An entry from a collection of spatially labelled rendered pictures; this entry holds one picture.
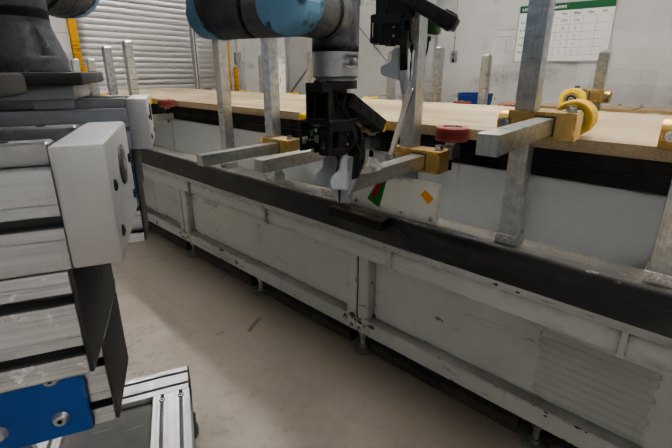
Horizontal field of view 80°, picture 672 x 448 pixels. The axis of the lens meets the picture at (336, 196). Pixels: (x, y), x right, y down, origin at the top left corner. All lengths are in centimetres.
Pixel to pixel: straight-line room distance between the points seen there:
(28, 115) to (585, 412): 139
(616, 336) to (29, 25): 116
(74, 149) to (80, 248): 7
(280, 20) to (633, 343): 82
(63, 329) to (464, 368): 119
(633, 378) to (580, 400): 16
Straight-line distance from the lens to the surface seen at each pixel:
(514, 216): 88
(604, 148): 101
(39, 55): 86
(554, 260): 87
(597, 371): 126
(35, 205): 34
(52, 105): 83
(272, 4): 56
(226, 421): 147
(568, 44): 810
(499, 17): 845
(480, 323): 132
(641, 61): 800
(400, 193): 98
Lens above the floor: 104
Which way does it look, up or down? 17 degrees down
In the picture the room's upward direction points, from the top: straight up
